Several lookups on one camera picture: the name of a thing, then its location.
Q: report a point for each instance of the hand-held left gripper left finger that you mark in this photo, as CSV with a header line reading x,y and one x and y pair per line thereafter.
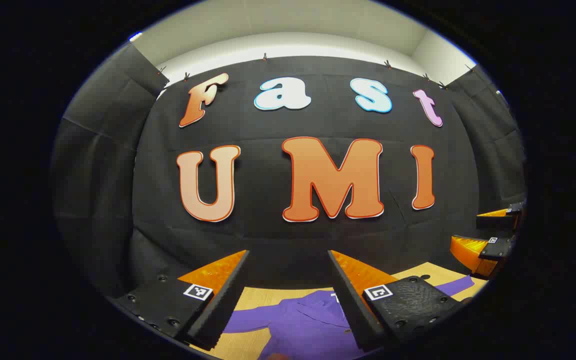
x,y
225,300

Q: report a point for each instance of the black backdrop cloth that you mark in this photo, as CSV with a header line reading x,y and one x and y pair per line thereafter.
x,y
268,125

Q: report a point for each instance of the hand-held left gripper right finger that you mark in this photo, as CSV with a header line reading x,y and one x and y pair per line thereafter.
x,y
350,305

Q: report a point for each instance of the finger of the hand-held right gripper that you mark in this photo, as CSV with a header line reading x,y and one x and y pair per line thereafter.
x,y
495,222
498,248

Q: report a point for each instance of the purple shirt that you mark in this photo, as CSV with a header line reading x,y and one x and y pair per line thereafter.
x,y
298,325

